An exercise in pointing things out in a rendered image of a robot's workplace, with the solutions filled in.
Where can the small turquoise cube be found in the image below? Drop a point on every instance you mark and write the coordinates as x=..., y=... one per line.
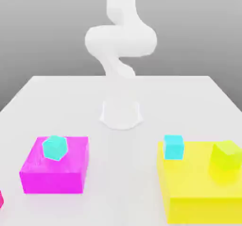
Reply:
x=54, y=148

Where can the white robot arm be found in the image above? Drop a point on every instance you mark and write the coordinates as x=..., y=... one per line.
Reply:
x=121, y=40

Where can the large magenta box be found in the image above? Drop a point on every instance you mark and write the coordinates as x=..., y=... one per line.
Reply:
x=54, y=175

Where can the small pink cube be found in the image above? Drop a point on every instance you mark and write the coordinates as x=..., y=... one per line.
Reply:
x=1, y=199

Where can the small cyan cube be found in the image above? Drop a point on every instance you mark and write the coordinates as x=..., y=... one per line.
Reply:
x=174, y=147

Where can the large yellow box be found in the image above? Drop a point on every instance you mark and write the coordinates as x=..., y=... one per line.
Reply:
x=194, y=188

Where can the small lime cube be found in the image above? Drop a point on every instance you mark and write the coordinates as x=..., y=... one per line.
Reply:
x=226, y=159

